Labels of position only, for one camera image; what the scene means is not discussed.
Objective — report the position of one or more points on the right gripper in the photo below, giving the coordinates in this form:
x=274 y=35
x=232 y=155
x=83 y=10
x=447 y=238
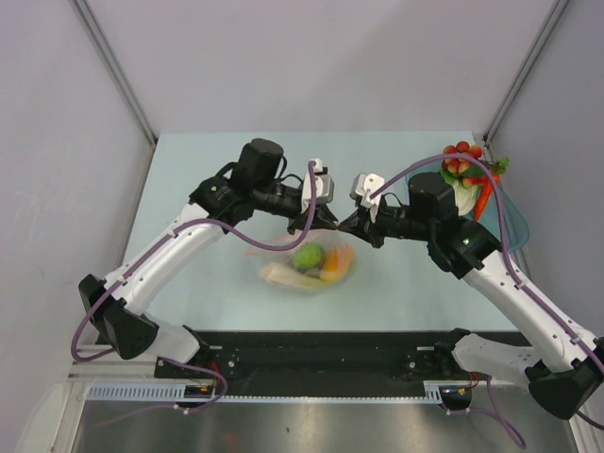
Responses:
x=360 y=223

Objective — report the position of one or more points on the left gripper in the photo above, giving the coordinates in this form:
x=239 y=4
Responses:
x=322 y=218

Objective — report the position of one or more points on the yellow toy mango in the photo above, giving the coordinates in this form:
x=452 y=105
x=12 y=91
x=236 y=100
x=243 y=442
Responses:
x=337 y=263

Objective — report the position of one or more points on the green round fruit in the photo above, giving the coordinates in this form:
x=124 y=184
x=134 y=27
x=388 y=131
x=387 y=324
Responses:
x=306 y=257

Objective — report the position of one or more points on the clear zip top bag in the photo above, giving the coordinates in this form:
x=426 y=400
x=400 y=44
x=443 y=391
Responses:
x=327 y=239

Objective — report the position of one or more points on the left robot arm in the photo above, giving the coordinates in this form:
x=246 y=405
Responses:
x=116 y=304

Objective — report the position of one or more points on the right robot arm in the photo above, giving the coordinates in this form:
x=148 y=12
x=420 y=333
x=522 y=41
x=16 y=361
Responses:
x=562 y=365

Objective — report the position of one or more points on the white green cabbage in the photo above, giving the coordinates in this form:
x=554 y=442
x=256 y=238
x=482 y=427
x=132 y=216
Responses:
x=466 y=194

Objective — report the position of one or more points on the red strawberry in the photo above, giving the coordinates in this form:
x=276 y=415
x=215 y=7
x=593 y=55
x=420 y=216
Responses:
x=478 y=177

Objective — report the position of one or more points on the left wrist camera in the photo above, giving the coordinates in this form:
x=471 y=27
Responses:
x=321 y=181

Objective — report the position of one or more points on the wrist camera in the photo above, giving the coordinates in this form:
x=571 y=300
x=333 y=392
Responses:
x=321 y=181
x=364 y=188

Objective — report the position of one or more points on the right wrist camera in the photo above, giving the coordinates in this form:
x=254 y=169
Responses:
x=364 y=188

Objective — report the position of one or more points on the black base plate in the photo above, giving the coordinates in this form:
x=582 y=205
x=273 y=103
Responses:
x=361 y=365

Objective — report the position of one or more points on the aluminium frame rail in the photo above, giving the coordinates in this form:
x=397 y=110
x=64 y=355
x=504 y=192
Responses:
x=111 y=368

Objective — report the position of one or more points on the right corner aluminium post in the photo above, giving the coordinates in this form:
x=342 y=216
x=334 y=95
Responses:
x=539 y=44

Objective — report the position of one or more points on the corner aluminium post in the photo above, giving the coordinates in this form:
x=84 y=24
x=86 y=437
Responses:
x=539 y=44
x=105 y=52

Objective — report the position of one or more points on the left corner aluminium post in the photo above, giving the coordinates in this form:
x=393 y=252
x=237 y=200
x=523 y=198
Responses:
x=105 y=52

